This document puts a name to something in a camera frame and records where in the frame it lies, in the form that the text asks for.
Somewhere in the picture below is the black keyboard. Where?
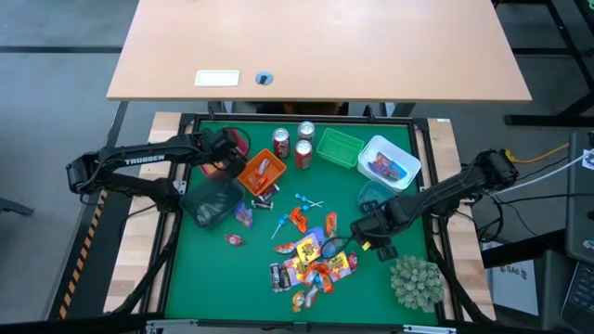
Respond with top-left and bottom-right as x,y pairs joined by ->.
560,261 -> 594,328

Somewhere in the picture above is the orange plastic basket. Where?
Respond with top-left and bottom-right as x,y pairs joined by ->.
236,148 -> 288,198

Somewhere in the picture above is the black aluminium table frame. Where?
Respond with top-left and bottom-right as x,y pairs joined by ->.
138,112 -> 497,334

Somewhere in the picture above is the Coca-Cola can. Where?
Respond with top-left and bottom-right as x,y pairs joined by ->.
271,127 -> 291,160

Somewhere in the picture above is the pale green artificial plant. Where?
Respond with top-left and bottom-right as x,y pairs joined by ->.
389,253 -> 446,314

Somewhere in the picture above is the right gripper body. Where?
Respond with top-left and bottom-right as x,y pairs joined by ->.
350,199 -> 409,247

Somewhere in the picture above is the light wooden desk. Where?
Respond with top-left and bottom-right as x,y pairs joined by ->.
106,0 -> 533,103

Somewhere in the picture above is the pile of candy packets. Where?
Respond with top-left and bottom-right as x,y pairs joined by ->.
164,120 -> 440,326

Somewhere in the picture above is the green plastic basket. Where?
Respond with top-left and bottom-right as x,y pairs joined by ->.
316,127 -> 366,169

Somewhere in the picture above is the white labelled box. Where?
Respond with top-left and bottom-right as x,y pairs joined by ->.
490,240 -> 542,317

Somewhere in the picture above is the black desk frame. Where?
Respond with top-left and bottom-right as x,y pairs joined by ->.
491,0 -> 594,127

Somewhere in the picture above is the purple yellow Sour Patch pack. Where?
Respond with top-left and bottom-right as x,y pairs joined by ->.
283,255 -> 311,288

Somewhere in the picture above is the black furniture leg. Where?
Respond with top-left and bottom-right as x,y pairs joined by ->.
0,197 -> 36,218

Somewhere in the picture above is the teal plastic bin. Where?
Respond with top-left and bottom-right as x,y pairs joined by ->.
357,180 -> 395,208

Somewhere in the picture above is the red soda can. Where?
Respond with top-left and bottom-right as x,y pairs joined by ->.
297,120 -> 316,144

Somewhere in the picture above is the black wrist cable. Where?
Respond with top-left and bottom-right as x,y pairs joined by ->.
229,125 -> 253,161
319,235 -> 357,261

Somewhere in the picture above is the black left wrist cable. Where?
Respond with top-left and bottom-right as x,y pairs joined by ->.
229,125 -> 253,161

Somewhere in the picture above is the silver and red candy wrapper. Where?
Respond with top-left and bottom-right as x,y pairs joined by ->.
303,285 -> 321,308

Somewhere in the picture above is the black yellow hazard tape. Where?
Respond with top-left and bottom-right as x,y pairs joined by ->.
58,185 -> 110,321

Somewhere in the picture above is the white cable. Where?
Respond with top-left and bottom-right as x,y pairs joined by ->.
491,152 -> 588,196

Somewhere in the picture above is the light wooden side board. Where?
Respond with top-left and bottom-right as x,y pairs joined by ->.
420,118 -> 497,321
104,110 -> 187,316

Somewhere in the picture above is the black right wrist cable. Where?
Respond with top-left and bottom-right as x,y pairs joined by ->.
319,235 -> 357,261

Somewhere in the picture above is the yellow cable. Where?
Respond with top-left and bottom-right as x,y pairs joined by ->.
504,142 -> 571,166

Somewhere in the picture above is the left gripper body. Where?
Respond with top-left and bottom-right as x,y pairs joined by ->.
199,128 -> 250,180

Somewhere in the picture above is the purple blue candy pack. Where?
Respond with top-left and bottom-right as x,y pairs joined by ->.
369,151 -> 395,175

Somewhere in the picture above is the orange-red soda can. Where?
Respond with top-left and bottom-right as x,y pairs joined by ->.
293,139 -> 314,171

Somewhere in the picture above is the smoky clear plastic bin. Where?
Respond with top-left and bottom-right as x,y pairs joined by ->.
179,177 -> 246,231

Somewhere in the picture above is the white plastic bin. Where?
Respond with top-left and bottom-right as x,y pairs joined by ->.
356,134 -> 422,193

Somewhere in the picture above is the blue green candy pack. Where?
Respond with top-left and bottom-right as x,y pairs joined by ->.
384,161 -> 408,182

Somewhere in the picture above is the silver metal bracket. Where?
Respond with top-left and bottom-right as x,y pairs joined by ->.
146,318 -> 200,334
402,324 -> 458,334

